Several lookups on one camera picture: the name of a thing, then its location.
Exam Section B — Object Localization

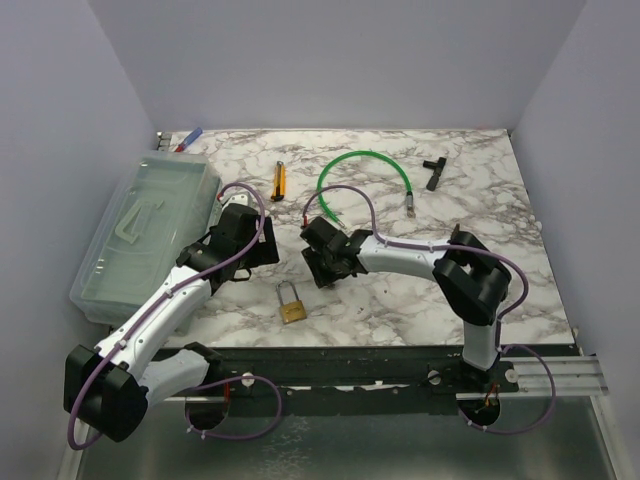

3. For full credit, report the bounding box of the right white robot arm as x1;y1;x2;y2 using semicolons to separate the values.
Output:
300;218;512;392

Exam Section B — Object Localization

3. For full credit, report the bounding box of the brass padlock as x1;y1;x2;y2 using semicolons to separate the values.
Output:
276;280;307;325

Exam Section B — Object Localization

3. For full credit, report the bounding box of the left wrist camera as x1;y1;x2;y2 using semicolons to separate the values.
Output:
221;192;253;209

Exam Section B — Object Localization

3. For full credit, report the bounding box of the yellow utility knife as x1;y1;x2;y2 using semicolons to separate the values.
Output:
271;161;286;202

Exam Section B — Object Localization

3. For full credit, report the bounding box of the black T-shaped tool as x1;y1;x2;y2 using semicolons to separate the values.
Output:
422;157;447;192

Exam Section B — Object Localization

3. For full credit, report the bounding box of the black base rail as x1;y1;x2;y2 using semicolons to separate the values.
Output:
164;344;521;417

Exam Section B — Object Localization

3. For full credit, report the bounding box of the aluminium extrusion rail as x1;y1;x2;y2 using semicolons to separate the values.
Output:
501;356;609;398

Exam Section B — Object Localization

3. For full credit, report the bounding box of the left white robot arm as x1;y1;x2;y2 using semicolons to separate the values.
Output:
63;203;279;450

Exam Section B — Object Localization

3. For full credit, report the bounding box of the green cable lock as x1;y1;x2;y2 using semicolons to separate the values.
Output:
316;150;416;218

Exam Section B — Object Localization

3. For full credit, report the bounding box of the clear plastic storage box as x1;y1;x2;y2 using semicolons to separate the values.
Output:
70;151;222;327

